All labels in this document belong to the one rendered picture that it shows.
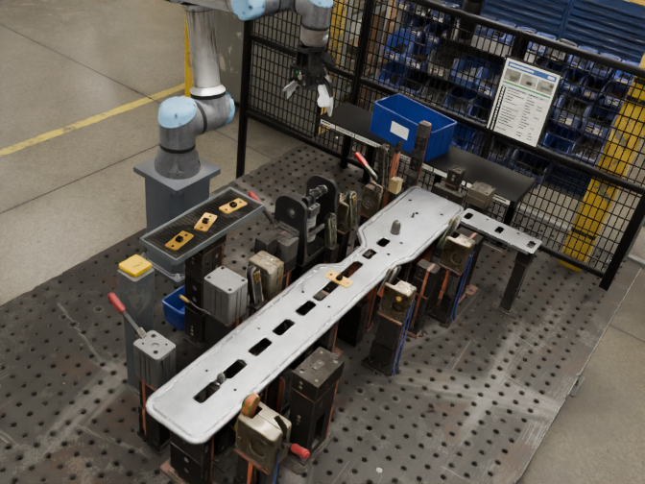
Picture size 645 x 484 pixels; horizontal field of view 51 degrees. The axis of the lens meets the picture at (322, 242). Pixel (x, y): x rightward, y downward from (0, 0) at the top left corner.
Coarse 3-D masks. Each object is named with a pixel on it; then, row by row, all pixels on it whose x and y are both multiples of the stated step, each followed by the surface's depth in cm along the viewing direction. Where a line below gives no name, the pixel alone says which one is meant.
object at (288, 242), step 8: (272, 232) 208; (280, 232) 208; (288, 232) 208; (280, 240) 205; (288, 240) 205; (296, 240) 206; (280, 248) 205; (288, 248) 203; (296, 248) 208; (280, 256) 207; (288, 256) 206; (296, 256) 210; (288, 264) 208; (288, 272) 211; (288, 280) 216
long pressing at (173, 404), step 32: (416, 192) 251; (384, 224) 232; (416, 224) 234; (352, 256) 215; (384, 256) 217; (416, 256) 220; (288, 288) 199; (320, 288) 201; (352, 288) 203; (256, 320) 187; (320, 320) 190; (224, 352) 176; (288, 352) 179; (192, 384) 166; (224, 384) 167; (256, 384) 169; (160, 416) 158; (192, 416) 159; (224, 416) 160
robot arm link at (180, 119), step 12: (180, 96) 217; (168, 108) 211; (180, 108) 211; (192, 108) 212; (168, 120) 210; (180, 120) 210; (192, 120) 213; (204, 120) 217; (168, 132) 212; (180, 132) 212; (192, 132) 215; (168, 144) 215; (180, 144) 215; (192, 144) 218
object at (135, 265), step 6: (132, 258) 177; (138, 258) 177; (120, 264) 174; (126, 264) 175; (132, 264) 175; (138, 264) 175; (144, 264) 175; (150, 264) 176; (126, 270) 173; (132, 270) 173; (138, 270) 173; (144, 270) 174; (132, 276) 173
